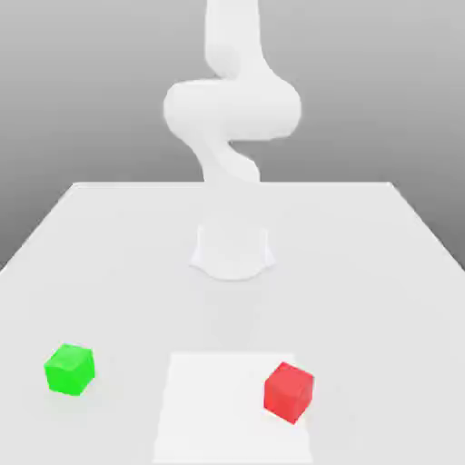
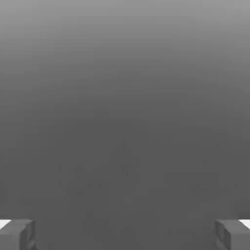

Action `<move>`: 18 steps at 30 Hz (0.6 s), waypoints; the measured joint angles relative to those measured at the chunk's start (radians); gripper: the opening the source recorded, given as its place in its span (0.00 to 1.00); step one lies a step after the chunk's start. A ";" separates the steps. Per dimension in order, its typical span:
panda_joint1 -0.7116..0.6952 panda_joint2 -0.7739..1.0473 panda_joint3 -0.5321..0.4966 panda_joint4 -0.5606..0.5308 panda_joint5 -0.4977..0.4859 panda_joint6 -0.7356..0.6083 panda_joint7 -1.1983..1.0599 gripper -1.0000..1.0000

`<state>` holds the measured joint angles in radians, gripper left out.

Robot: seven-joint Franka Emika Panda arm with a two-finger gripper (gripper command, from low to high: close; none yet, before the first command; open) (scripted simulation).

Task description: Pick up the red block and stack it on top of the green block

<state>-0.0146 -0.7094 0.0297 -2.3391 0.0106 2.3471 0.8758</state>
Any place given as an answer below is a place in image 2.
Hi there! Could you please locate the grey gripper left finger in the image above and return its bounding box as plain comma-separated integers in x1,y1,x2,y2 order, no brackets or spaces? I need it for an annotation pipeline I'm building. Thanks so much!
0,219,37,250

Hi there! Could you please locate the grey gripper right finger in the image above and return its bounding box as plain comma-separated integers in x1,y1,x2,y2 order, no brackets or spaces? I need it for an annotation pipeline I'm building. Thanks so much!
214,219,250,250

